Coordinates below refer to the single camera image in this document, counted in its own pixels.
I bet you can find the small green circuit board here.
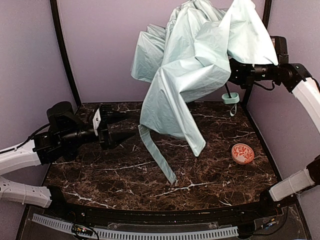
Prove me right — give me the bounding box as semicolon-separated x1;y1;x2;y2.
71;224;94;237

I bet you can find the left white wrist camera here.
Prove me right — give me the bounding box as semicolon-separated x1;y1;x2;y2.
92;104;112;137

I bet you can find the right black frame post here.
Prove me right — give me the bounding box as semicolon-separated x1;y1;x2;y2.
242;0;273;109

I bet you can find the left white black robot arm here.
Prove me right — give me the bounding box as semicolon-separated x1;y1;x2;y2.
0;101;134;208

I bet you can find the mint and black folding umbrella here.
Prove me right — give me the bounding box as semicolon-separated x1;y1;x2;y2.
131;0;278;184

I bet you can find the white slotted cable duct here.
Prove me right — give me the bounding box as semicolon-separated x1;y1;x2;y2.
31;213;239;240

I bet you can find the red white patterned bowl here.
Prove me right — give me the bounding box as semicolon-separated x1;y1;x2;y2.
231;143;255;165

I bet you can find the left black frame post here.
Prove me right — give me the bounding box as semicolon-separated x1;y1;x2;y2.
49;0;82;107

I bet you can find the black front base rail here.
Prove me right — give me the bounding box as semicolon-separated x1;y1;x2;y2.
47;202;284;226

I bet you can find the black frame post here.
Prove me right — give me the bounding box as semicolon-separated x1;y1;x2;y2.
242;0;273;109
49;0;82;107

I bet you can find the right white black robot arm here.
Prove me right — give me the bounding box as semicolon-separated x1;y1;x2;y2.
229;36;320;205

